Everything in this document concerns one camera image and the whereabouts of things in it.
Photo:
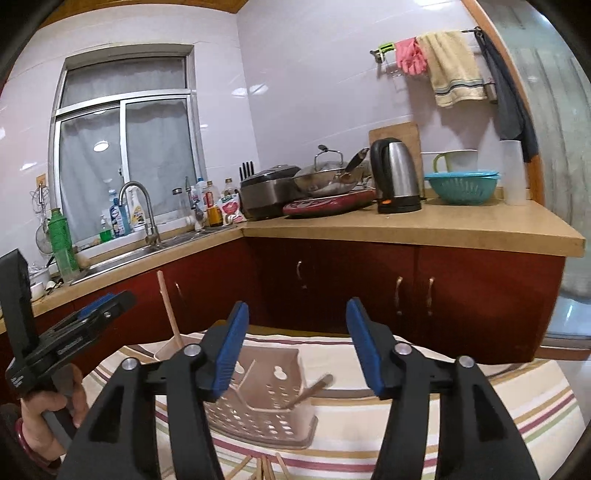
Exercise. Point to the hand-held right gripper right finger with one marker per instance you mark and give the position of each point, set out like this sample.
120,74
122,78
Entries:
364,350

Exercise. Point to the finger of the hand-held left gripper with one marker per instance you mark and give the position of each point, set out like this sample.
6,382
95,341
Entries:
99,307

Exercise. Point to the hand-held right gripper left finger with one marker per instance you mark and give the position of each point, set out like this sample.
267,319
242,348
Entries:
231,350

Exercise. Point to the wooden chopstick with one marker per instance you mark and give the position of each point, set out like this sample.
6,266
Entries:
268,470
259,470
238,468
282,466
167,309
314,386

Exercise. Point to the pink perforated utensil basket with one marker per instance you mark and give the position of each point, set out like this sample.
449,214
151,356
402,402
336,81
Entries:
272,415

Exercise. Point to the person's left forearm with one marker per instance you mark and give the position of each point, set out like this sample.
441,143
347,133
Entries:
11,443

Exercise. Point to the person's left hand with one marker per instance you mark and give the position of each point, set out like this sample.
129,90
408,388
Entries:
37,415

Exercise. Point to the white ceramic cup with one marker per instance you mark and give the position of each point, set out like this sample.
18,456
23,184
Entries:
37,290

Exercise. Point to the steel kitchen sink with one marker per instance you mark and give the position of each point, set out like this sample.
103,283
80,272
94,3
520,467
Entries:
134,256

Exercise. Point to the green plastic bottle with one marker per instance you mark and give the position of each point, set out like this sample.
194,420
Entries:
62,249

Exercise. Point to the small green soap bottle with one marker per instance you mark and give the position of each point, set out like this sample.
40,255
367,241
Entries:
107,234

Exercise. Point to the hanging metal strainer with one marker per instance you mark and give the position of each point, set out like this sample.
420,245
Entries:
45,240

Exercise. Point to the blue dish soap bottle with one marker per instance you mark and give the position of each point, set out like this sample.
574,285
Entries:
119,219

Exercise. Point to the steel kitchen faucet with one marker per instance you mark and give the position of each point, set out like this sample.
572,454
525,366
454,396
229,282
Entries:
150,221

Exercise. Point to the white yellow cleaner bottle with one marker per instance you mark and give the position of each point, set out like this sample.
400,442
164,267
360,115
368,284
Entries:
137,212

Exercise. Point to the striped tablecloth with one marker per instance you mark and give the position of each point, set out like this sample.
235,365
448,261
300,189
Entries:
461,415

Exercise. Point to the clear glass jar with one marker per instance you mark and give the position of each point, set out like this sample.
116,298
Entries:
178,203

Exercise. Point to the small white water tap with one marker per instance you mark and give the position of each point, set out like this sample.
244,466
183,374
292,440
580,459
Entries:
197,219

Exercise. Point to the red kitchen cabinet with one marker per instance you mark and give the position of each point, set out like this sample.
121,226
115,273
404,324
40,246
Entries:
485,295

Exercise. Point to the red seasoning pouch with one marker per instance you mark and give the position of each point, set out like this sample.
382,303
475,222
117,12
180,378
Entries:
231,210

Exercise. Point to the red induction cooktop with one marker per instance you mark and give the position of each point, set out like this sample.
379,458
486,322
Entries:
323,206

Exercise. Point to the white bottle blue cap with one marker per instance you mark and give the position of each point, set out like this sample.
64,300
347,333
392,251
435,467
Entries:
201,194

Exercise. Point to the grey rice cooker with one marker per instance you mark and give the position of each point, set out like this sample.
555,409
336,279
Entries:
268,194

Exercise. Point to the steel wok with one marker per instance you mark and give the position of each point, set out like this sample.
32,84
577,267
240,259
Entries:
323,182

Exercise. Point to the knife block with knives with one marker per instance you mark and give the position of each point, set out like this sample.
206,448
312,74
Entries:
247,171

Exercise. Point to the steel electric kettle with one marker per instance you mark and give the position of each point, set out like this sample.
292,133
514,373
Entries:
399,170

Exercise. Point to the teal plastic colander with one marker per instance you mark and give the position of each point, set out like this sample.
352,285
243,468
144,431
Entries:
461,189

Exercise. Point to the glass wok lid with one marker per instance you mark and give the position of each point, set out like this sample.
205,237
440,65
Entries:
328,159

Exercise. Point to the wooden cutting board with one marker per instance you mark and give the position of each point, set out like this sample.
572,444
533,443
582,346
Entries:
401,131

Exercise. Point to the white plastic cylinder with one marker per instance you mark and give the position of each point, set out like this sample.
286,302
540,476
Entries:
513,175

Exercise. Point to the dark grey apron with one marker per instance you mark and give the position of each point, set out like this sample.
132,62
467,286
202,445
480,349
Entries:
508,106

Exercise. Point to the yellow hanging towel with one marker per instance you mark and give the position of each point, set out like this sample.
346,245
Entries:
455,69

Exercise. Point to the pink rubber gloves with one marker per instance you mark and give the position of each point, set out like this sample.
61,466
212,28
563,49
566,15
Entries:
411,57

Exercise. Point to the green clip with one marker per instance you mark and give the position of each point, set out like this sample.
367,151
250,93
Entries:
387,47

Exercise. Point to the glass sliding door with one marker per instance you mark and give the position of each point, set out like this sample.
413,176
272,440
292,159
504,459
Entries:
563,115

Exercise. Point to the aluminium frame window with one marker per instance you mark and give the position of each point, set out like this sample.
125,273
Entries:
152,152

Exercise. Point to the wooden door frame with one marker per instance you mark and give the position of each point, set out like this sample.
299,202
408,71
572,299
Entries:
537,184

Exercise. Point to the metal towel rail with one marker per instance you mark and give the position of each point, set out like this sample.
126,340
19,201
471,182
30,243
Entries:
376,54

